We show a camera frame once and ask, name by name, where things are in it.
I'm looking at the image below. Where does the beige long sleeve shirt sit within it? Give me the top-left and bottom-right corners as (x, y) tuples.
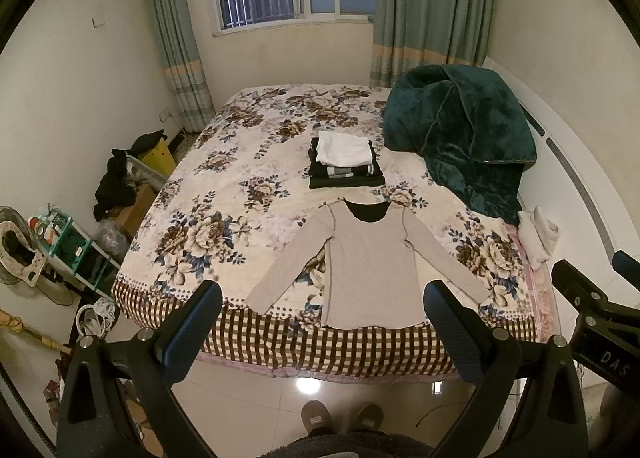
(246, 200), (488, 330)

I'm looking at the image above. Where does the black clothes pile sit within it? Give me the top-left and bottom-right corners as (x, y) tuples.
(93, 129), (167, 222)

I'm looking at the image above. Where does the white cloth by headboard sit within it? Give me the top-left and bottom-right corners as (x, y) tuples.
(518, 207), (560, 270)

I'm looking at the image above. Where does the white bed headboard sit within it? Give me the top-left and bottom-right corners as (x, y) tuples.
(484, 58), (639, 308)

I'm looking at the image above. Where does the right grey slipper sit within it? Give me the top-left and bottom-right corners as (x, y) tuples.
(348, 403), (384, 433)

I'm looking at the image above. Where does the grey slipper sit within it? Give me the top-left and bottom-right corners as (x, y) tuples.
(348, 403), (384, 433)
(300, 400), (334, 436)

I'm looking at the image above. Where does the green storage shelf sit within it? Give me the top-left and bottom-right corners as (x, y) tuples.
(28, 207), (120, 297)

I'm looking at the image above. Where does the clear plastic bag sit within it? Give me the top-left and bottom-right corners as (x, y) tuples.
(94, 218), (130, 263)

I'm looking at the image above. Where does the cardboard box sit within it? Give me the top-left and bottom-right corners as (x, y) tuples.
(108, 184), (156, 240)

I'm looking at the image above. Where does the left grey slipper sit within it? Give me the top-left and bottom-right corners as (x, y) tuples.
(300, 400), (334, 436)

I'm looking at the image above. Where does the dark green plush blanket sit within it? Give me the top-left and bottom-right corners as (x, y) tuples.
(383, 64), (537, 225)

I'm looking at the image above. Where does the yellow bin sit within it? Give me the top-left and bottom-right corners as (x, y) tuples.
(138, 138), (177, 178)

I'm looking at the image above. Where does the white folded garment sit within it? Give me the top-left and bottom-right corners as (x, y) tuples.
(317, 131), (373, 167)

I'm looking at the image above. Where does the striped folded garment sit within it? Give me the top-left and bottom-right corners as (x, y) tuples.
(309, 160), (378, 178)

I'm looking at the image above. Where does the right green curtain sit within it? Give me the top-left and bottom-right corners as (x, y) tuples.
(370, 0), (494, 87)

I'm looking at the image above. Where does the green curtain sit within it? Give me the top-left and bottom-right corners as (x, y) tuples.
(146, 0), (216, 133)
(370, 0), (494, 87)

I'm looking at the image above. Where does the left green curtain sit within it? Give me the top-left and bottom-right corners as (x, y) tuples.
(146, 0), (216, 133)

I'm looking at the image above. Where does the white cable coil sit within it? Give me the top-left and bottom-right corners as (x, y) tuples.
(75, 297), (118, 340)

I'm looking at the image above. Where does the broom with wooden handle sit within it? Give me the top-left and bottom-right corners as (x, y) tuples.
(0, 311), (72, 355)

